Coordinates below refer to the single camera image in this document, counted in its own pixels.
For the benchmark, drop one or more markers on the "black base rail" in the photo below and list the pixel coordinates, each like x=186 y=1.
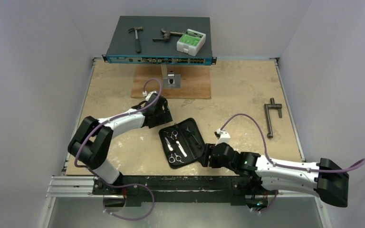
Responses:
x=235 y=190

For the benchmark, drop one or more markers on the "silver scissors in case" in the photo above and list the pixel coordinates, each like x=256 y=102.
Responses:
x=174 y=137

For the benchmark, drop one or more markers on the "network switch rack unit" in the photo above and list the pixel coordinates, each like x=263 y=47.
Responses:
x=122 y=45

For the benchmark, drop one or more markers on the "rusty metal clamp tool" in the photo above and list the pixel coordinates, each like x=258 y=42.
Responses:
x=167 y=35

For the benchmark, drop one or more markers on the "silver thinning scissors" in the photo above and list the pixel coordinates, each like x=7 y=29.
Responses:
x=173 y=157

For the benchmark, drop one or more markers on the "metal stand bracket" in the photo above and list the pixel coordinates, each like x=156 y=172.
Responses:
x=170 y=79

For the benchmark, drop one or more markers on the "claw hammer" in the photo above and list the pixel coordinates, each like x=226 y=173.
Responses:
x=138 y=48

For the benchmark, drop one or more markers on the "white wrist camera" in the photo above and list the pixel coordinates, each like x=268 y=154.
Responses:
x=222 y=136
x=150 y=96

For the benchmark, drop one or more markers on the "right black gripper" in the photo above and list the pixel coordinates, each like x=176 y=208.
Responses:
x=207 y=153

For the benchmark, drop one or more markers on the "wooden board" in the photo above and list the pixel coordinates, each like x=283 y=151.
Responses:
x=195 y=81

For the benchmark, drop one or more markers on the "white green plastic box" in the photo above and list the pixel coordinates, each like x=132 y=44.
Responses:
x=191 y=42

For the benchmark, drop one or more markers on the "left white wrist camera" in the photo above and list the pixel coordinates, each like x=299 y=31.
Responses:
x=150 y=96

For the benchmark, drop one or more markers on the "black hair clip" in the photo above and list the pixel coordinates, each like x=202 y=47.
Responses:
x=191 y=134

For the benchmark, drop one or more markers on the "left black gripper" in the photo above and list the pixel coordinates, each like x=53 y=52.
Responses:
x=165 y=117

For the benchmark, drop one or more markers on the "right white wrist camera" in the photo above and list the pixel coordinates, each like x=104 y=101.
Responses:
x=222 y=136

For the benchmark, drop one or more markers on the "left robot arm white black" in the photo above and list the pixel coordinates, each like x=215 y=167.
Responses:
x=90 y=144

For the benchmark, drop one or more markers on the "black zippered tool case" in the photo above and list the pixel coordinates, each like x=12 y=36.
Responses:
x=193 y=153

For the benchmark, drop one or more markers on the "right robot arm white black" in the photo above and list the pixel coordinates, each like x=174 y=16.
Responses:
x=323 y=179

